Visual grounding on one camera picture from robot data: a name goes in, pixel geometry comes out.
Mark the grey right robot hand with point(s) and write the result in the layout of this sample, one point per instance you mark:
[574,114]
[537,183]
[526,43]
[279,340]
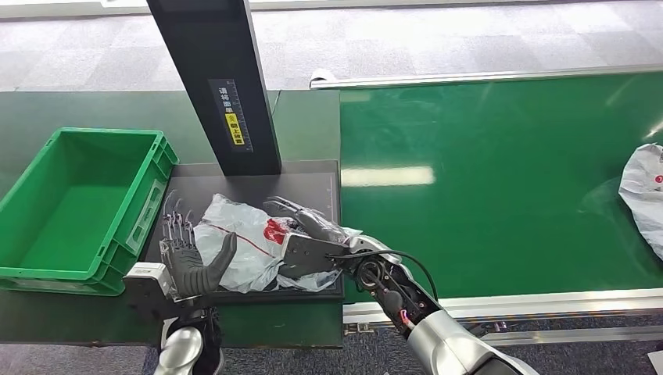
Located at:
[316,222]

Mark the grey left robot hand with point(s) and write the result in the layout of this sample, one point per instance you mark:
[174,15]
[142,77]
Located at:
[189,271]

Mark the white package with red print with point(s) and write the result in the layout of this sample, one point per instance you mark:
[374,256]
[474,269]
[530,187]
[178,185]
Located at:
[243,233]
[647,202]

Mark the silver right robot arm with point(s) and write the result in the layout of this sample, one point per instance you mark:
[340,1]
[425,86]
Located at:
[430,326]

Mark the black weighing platform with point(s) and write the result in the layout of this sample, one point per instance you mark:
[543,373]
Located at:
[311,186]

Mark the small metal latch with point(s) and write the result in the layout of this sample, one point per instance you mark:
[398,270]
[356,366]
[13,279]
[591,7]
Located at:
[357,328]

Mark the green plastic crate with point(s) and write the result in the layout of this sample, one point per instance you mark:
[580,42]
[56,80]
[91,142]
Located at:
[77,217]

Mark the black and yellow label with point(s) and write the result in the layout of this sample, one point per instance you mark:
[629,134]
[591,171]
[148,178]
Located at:
[233,116]

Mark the black scale column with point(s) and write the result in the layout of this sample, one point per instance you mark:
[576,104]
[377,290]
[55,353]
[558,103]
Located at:
[217,62]

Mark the green conveyor belt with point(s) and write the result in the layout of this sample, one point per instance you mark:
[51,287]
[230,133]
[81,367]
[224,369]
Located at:
[492,155]

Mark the white sheet corner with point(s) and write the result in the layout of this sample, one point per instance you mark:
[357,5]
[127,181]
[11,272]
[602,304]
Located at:
[657,365]

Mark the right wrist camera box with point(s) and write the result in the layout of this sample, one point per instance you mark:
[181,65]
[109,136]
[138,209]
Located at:
[311,256]

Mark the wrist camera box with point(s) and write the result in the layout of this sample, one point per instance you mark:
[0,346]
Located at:
[147,287]
[311,256]

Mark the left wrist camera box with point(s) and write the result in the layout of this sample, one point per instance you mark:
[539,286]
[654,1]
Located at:
[147,287]

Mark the thin aluminium conveyor rail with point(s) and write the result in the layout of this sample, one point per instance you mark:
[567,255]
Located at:
[466,77]

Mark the wide aluminium conveyor rail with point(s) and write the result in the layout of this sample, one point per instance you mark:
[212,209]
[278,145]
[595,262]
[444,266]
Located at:
[570,304]

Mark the low aluminium frame bar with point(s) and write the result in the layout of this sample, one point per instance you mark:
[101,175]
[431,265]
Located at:
[580,335]

